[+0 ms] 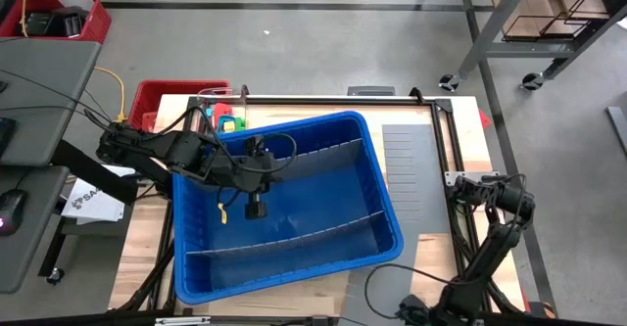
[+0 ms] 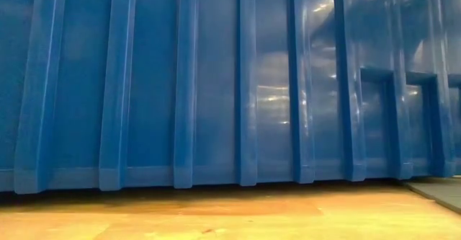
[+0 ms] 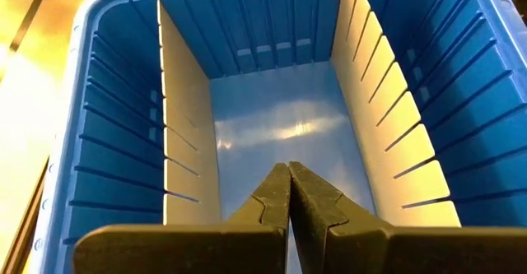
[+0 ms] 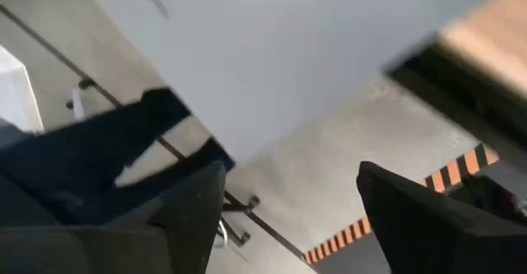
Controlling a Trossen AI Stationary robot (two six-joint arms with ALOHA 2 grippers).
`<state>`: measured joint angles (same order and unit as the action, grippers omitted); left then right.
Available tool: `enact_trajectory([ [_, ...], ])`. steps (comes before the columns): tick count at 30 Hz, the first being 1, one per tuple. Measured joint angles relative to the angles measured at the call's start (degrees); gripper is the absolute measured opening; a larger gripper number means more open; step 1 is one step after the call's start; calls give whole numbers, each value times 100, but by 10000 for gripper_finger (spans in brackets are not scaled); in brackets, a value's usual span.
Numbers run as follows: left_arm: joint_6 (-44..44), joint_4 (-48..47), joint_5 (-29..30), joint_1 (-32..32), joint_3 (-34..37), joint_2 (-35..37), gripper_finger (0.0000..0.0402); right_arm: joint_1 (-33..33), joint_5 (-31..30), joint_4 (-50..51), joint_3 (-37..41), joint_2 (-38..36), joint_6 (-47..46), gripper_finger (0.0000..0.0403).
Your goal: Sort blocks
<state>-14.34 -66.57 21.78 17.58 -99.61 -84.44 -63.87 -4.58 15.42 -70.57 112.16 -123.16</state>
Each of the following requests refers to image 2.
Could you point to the grey slotted divider sheet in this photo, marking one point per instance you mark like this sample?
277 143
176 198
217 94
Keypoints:
439 193

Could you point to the blue plastic bin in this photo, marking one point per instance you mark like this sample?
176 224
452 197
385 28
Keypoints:
216 88

